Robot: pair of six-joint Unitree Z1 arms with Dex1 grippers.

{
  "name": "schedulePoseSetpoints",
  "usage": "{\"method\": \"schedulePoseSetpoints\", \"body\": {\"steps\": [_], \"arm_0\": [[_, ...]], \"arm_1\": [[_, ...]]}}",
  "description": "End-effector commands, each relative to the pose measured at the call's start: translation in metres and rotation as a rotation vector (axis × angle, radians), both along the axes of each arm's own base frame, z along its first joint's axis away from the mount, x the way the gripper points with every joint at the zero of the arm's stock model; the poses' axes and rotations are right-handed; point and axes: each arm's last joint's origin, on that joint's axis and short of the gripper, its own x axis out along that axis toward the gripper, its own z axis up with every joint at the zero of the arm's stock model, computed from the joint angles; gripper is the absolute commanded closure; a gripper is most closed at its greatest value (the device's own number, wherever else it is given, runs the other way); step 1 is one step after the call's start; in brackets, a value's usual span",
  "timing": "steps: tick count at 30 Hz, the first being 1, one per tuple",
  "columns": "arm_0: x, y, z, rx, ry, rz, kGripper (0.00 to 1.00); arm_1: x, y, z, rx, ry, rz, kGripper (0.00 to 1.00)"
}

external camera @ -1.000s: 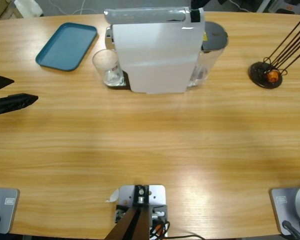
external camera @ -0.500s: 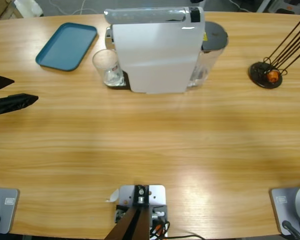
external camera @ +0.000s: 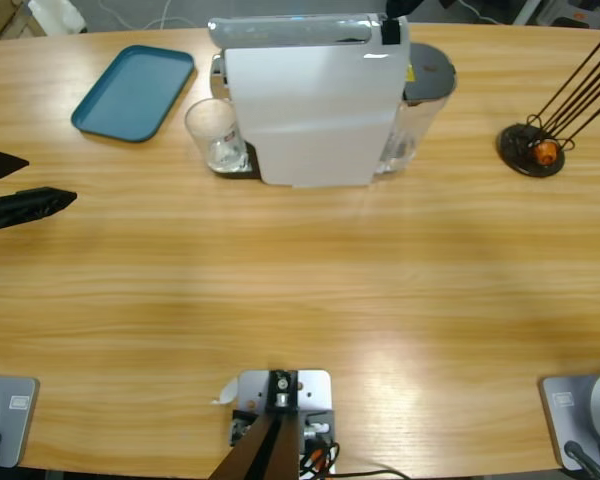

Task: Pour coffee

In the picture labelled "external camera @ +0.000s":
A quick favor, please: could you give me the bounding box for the grey coffee machine lever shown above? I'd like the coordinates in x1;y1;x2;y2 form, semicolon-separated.
207;13;376;50

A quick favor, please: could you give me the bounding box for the clear water tank black lid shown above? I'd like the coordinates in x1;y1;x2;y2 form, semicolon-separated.
374;42;459;176

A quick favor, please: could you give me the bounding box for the white foam block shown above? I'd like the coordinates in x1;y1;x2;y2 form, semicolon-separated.
28;0;87;35

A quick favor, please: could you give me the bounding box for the white capsule coffee machine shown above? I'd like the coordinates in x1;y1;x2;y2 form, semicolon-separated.
209;12;411;190

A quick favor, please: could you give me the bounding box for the black power cable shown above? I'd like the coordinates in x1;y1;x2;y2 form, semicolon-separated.
337;467;411;480

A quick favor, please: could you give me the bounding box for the white floor cable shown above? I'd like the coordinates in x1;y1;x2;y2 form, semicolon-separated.
99;0;214;31

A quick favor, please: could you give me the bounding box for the white block with dark post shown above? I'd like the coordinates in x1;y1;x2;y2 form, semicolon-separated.
212;368;337;480

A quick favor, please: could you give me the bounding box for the orange black cable bundle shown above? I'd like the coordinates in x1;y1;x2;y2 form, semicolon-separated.
298;438;341;480

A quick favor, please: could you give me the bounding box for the silver foil orange capsule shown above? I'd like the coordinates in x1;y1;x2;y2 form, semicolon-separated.
533;141;559;165

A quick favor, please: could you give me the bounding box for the white metal frame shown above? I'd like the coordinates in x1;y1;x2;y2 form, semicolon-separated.
510;0;551;26

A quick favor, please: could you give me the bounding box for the teal plastic tray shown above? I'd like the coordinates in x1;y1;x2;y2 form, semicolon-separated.
70;44;197;145

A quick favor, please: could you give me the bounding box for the grey equipment box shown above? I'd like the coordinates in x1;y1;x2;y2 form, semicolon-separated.
549;0;600;29

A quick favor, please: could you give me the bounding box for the clear glass cup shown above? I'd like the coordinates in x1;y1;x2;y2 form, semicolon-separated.
183;97;250;175

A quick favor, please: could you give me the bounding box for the white paper tab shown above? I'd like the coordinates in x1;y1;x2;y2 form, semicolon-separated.
210;377;239;406

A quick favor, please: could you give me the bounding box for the brown cardboard box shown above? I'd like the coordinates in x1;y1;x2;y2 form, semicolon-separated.
0;0;31;44

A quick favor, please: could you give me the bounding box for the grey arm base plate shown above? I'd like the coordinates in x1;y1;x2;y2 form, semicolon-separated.
538;368;600;471
0;374;40;469

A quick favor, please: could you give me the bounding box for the black capsule holder with rods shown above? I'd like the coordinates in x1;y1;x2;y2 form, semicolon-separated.
497;32;600;179

